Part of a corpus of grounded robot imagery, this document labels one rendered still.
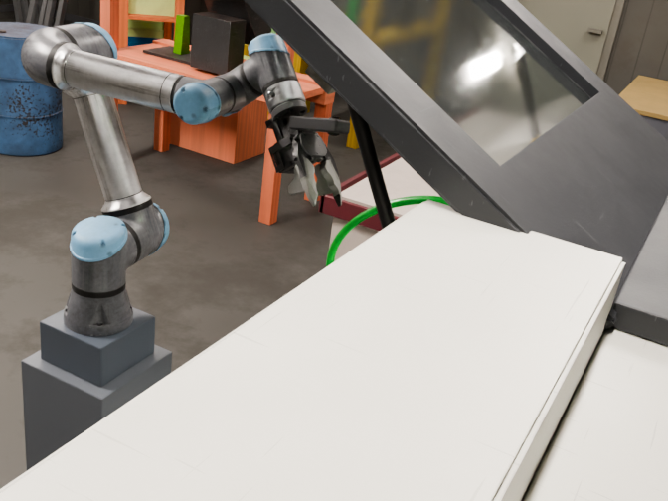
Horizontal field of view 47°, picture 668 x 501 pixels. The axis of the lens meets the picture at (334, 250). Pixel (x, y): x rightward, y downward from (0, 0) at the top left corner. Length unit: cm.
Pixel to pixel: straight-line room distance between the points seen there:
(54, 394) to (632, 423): 140
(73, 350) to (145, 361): 18
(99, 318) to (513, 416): 135
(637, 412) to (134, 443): 45
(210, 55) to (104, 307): 314
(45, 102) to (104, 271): 381
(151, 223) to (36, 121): 370
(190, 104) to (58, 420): 82
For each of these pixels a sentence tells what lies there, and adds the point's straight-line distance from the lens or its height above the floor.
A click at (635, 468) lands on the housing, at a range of 67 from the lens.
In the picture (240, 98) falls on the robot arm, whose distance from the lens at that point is 156.
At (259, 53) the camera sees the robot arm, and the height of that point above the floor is 154.
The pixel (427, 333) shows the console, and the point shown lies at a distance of 60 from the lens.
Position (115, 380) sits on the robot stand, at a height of 80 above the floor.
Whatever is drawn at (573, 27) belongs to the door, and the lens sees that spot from 740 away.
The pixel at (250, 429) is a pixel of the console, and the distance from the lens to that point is 48.
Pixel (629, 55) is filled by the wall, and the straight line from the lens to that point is 740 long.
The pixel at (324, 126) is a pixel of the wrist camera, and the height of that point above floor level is 145.
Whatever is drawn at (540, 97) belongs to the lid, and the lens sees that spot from 126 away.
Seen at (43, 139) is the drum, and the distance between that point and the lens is 554.
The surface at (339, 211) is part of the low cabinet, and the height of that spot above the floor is 80.
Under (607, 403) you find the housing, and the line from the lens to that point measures 73.
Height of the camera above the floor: 184
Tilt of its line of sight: 25 degrees down
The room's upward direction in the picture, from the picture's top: 8 degrees clockwise
